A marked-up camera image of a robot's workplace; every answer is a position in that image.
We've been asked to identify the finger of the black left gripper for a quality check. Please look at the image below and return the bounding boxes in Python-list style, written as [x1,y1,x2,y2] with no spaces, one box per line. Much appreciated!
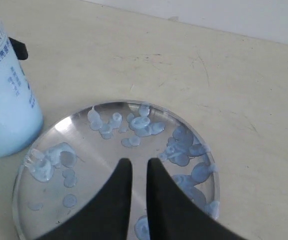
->
[9,37,29,61]

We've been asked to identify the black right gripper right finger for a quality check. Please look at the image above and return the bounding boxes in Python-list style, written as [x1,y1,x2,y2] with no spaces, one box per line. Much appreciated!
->
[146,158,243,240]

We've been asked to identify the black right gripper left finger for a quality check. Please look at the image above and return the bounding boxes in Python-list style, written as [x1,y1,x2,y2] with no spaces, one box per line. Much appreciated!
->
[38,158,132,240]

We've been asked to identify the blue pump lotion bottle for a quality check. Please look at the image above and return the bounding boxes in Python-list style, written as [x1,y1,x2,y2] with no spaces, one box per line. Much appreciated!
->
[0,20,43,157]

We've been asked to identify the round stainless steel plate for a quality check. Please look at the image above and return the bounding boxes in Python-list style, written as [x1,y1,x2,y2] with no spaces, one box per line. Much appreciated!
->
[13,101,220,240]

